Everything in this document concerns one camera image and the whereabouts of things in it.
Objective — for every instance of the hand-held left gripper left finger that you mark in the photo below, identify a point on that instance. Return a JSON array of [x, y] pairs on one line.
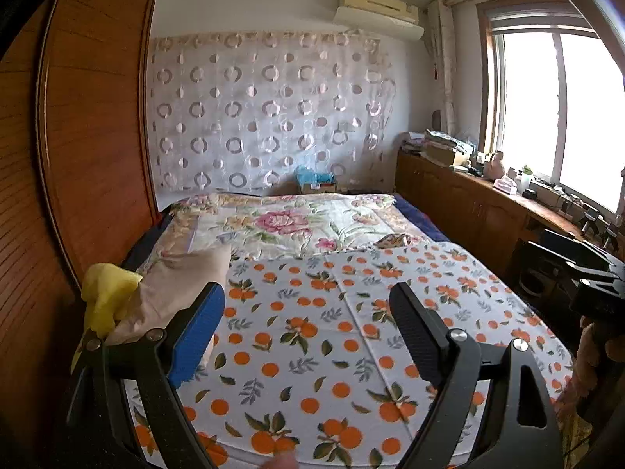
[[195, 347]]

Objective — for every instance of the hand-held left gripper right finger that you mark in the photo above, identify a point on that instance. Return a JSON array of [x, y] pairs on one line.
[[415, 337]]

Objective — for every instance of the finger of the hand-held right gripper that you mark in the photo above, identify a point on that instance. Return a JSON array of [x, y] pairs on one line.
[[556, 256], [576, 244]]

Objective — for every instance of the beige printed t-shirt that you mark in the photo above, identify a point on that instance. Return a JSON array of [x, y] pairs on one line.
[[176, 288]]

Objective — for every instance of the person's right hand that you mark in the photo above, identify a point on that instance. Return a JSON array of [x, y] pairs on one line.
[[615, 349]]

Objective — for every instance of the small black tripod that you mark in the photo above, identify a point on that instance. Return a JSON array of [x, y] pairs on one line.
[[611, 235], [590, 221]]

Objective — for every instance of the small black box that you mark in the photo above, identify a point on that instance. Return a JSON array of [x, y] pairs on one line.
[[530, 195]]

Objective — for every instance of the orange-print bed sheet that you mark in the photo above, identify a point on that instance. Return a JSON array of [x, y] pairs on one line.
[[342, 332]]

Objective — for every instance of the green-capped bottle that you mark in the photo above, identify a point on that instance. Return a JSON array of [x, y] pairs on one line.
[[525, 180]]

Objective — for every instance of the pink tissue box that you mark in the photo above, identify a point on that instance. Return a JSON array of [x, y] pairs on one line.
[[505, 186]]

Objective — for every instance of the yellow plush toy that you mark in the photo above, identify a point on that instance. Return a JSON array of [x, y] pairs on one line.
[[105, 293]]

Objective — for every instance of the low wooden cabinet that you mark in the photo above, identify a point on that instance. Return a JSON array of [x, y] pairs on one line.
[[464, 205]]

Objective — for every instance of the pink figurine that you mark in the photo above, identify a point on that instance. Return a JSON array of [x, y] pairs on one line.
[[494, 166]]

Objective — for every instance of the wooden-framed window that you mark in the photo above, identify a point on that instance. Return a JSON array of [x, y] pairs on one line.
[[561, 107]]

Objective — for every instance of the floral quilt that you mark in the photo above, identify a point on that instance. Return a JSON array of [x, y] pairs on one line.
[[278, 222]]

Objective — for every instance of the pile of papers and boxes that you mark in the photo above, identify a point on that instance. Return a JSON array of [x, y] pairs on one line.
[[439, 144]]

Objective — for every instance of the small cardboard box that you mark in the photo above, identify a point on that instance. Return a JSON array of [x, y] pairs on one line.
[[322, 187]]

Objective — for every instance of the dark oval object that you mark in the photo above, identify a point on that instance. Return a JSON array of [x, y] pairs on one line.
[[436, 120]]

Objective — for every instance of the blue plastic bag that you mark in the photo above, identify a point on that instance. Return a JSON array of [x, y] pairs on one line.
[[310, 174]]

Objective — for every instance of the tied beige window curtain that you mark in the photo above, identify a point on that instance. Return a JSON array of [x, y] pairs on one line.
[[444, 68]]

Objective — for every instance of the wooden wardrobe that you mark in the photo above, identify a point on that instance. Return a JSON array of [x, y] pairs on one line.
[[83, 146]]

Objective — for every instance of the circle-patterned sheer curtain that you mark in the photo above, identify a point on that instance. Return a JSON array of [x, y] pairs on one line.
[[263, 112]]

